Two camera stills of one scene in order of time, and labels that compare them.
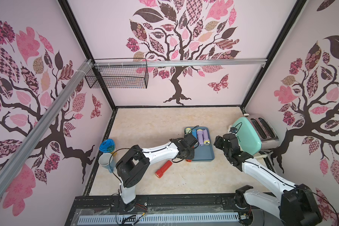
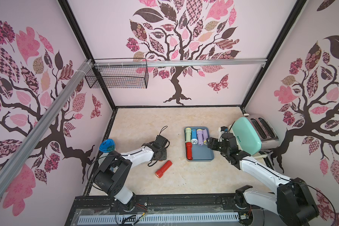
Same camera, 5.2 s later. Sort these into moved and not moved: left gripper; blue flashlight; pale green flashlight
Moved: left gripper
Not moved: pale green flashlight; blue flashlight
